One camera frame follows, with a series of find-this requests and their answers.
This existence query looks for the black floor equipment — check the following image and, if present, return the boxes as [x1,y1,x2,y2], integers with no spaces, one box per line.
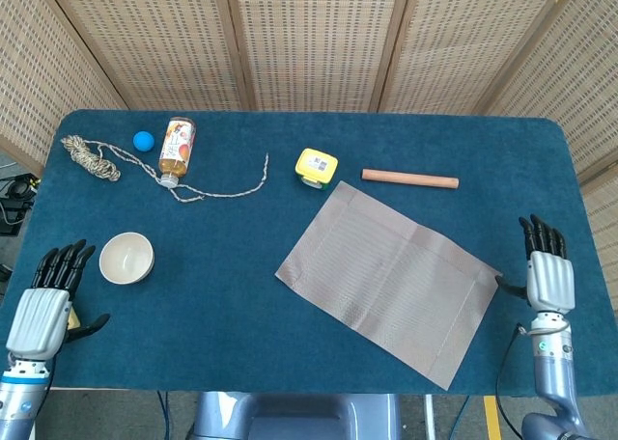
[0,172,40,236]

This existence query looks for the blue carpet table cover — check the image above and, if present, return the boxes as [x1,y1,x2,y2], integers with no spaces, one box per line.
[0,109,618,398]

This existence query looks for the beige woven placemat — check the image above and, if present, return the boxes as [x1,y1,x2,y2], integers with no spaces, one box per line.
[274,179,503,392]

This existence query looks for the woven bamboo folding screen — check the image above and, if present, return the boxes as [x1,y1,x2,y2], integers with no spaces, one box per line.
[0,0,618,311]

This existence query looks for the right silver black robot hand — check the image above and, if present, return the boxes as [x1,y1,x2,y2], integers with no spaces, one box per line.
[494,213,576,316]

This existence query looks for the blue grey robot torso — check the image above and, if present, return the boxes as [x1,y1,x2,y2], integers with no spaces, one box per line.
[185,391,402,440]

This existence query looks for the juice bottle with fruit label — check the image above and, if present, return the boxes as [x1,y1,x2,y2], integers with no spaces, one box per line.
[157,116,198,188]

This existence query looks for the yellow floor tape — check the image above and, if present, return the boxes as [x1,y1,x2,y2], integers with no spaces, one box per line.
[484,395,502,440]

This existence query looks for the yellow tape measure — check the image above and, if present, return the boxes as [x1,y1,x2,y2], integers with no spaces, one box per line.
[295,148,340,192]

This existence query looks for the cream ceramic bowl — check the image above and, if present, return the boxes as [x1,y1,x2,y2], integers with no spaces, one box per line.
[98,232,155,285]

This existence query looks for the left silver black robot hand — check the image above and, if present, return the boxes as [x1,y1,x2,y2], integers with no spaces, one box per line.
[5,238,111,362]

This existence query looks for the braided beige rope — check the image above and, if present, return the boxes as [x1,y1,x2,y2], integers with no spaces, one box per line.
[60,134,270,204]

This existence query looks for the blue cable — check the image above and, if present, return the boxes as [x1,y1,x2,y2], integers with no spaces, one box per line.
[156,390,171,440]
[451,395,472,440]

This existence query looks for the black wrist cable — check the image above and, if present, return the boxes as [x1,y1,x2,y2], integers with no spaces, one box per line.
[495,322,530,431]

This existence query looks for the white table leg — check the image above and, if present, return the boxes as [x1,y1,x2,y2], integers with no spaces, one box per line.
[422,394,437,440]

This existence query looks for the wooden rolling pin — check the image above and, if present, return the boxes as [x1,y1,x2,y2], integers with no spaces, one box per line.
[361,168,461,190]

